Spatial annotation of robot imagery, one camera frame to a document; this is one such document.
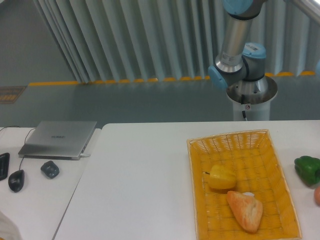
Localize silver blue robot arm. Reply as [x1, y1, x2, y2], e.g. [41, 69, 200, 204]
[208, 0, 320, 89]

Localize yellow bell pepper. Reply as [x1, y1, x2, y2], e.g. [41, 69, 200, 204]
[205, 165, 237, 190]

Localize green bell pepper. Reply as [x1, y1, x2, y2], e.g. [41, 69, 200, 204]
[294, 155, 320, 186]

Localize yellow wicker basket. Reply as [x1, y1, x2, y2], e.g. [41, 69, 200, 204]
[187, 129, 302, 240]

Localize silver laptop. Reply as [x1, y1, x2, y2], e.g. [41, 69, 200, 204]
[18, 120, 97, 160]

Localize small black device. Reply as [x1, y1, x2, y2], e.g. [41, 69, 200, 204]
[40, 160, 60, 179]

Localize bread roll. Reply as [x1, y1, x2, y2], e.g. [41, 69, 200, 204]
[226, 191, 263, 233]

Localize black computer mouse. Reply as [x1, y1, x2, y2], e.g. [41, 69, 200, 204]
[8, 169, 25, 193]

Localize black keyboard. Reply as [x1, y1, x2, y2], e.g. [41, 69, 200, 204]
[0, 152, 10, 181]

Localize orange fruit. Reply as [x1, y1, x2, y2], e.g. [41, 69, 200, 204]
[313, 186, 320, 205]

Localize white cloth sleeve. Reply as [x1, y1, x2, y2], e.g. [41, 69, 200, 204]
[0, 212, 21, 240]

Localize black pedestal cable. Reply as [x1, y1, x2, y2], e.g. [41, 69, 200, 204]
[240, 94, 249, 121]

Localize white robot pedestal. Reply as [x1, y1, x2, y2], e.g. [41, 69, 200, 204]
[226, 76, 278, 121]

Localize black mouse cable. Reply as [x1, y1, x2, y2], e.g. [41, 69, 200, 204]
[0, 125, 37, 171]

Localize metal frame bar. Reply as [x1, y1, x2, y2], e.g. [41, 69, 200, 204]
[291, 0, 320, 25]

